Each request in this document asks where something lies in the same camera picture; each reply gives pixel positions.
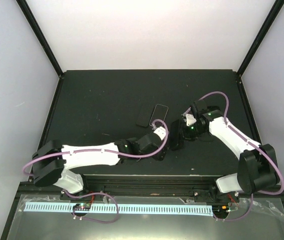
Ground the right black frame post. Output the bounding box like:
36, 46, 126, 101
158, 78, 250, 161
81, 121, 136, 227
237, 0, 284, 77

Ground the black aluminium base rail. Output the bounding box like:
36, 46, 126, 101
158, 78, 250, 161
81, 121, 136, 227
19, 174, 257, 201

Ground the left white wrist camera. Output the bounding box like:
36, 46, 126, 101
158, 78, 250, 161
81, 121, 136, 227
153, 126, 167, 141

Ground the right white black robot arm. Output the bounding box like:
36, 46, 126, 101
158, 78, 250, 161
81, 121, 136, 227
181, 100, 280, 202

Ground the left black frame post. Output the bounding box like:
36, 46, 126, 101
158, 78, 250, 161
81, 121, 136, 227
16, 0, 64, 77

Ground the light blue slotted cable duct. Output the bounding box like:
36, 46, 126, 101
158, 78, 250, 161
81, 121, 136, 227
24, 202, 213, 217

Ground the silver edged smartphone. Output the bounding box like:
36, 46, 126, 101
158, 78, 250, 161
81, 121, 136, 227
149, 104, 168, 126

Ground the black table mat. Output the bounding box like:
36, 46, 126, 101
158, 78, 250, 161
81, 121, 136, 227
41, 69, 260, 178

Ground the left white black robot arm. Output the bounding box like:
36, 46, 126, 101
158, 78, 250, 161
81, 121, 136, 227
33, 126, 168, 200

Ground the black frame post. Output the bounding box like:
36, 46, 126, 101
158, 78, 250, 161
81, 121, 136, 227
237, 0, 284, 77
16, 0, 64, 77

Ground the black smartphone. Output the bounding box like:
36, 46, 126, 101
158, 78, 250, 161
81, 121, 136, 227
136, 104, 153, 128
169, 119, 184, 151

